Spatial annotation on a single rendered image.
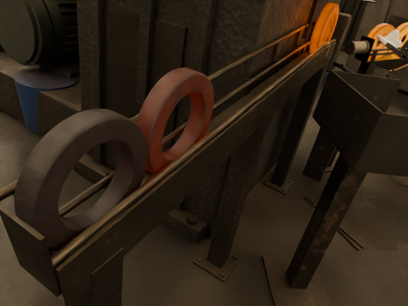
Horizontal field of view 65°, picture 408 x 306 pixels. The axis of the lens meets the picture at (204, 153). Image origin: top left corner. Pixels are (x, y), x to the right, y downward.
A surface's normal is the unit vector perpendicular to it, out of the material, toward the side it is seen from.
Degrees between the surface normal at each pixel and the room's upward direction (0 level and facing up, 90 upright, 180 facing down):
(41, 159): 47
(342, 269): 0
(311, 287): 0
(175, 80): 21
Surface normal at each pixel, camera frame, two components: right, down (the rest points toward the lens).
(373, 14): -0.71, 0.27
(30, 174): -0.36, -0.13
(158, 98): -0.25, -0.34
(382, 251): 0.15, -0.84
